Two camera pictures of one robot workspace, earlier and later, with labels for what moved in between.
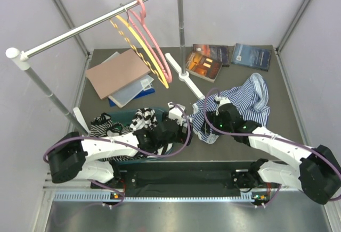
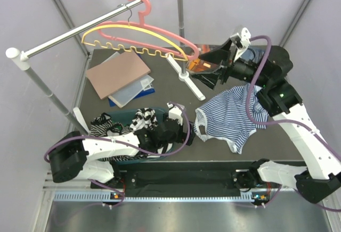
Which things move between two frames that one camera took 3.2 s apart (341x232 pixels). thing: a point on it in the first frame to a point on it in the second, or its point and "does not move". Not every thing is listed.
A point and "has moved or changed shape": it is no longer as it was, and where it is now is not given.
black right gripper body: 215,118 to 241,69
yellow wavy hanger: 157,72 to 154,32
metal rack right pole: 182,50 does not move
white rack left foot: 80,119 does not move
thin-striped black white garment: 103,126 does not move
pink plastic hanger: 143,15 to 142,24
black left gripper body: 179,137 does not move
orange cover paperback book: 205,67 does not move
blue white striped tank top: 251,99 has moved or changed shape
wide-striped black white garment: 145,118 does not move
